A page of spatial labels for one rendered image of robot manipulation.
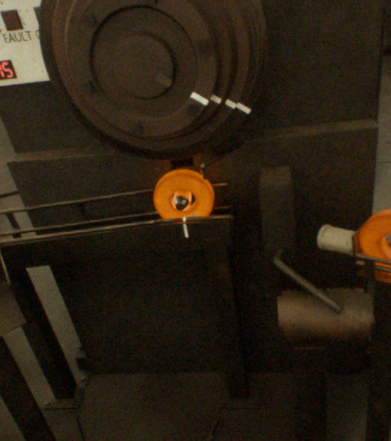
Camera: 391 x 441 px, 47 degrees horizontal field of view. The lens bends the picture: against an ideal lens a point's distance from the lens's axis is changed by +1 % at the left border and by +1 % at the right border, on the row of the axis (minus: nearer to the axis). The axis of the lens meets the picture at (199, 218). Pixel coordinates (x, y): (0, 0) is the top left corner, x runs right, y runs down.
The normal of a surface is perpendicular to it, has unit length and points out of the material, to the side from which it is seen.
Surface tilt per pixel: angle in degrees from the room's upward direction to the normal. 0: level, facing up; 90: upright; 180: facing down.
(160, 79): 90
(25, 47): 90
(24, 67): 90
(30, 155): 0
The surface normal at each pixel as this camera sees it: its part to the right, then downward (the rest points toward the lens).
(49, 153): -0.15, -0.84
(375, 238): -0.65, 0.48
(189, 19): -0.11, 0.54
